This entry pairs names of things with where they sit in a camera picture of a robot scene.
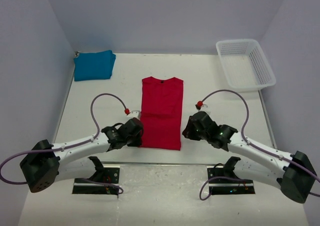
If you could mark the red t shirt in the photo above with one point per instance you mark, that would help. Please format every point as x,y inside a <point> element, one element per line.
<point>161,113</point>

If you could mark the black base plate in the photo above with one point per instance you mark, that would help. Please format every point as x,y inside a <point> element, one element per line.
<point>227,187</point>
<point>109,179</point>

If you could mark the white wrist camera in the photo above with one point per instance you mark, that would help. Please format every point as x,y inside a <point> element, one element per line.
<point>205,108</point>
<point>134,114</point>

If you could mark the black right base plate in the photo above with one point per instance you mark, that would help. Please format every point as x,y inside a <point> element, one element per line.
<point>227,187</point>

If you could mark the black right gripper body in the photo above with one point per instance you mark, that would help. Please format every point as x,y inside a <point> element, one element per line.
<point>192,133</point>

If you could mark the white perforated plastic basket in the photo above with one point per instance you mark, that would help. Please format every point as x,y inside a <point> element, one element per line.
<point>245,65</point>

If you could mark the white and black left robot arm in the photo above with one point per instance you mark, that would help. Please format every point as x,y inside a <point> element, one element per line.
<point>47,163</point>

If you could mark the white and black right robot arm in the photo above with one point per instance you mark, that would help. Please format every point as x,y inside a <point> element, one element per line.
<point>292,174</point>

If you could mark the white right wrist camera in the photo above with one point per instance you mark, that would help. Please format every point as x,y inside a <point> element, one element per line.
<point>205,108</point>

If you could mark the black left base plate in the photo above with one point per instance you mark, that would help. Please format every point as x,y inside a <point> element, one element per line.
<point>109,179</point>

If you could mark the folded blue t shirt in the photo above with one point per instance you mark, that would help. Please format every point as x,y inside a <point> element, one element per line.
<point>94,66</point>

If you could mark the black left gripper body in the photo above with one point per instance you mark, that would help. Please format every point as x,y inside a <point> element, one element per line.
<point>133,141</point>

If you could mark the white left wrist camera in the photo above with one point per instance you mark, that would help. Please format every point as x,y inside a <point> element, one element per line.
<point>134,114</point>

